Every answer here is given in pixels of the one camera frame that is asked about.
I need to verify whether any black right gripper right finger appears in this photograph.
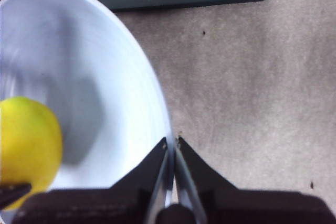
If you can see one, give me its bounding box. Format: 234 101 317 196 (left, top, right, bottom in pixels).
174 136 335 224

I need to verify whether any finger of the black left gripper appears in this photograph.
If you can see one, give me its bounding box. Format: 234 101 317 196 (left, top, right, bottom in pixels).
0 183 33 208

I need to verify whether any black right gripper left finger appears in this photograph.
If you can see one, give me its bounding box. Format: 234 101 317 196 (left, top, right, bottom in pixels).
12 136 169 224

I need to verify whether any yellow lemon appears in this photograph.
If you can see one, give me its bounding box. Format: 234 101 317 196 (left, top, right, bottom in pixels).
0 96 63 211

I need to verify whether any light blue round plate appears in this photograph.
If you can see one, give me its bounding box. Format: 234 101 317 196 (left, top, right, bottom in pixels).
0 0 175 224

